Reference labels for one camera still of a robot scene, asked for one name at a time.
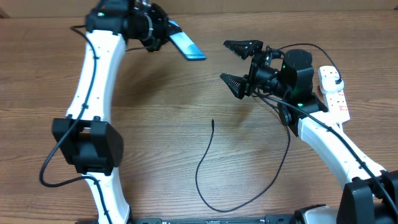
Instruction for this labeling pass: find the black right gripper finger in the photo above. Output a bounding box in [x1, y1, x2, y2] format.
[220, 73, 248, 100]
[223, 40, 264, 60]

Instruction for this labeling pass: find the blue Galaxy smartphone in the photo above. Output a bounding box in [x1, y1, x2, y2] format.
[169, 20, 206, 61]

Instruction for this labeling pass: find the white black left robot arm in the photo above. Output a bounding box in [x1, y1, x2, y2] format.
[39, 1, 170, 223]

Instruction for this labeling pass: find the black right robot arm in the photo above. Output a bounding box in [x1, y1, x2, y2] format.
[220, 40, 397, 223]

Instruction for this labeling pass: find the white charger adapter plug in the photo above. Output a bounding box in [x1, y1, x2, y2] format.
[320, 76, 345, 94]

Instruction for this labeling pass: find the white power strip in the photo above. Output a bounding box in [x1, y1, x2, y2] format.
[317, 65, 351, 124]

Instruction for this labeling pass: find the black charger cable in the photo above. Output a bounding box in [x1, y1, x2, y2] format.
[195, 43, 343, 213]

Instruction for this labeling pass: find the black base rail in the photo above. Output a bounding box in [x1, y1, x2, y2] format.
[127, 214, 303, 224]

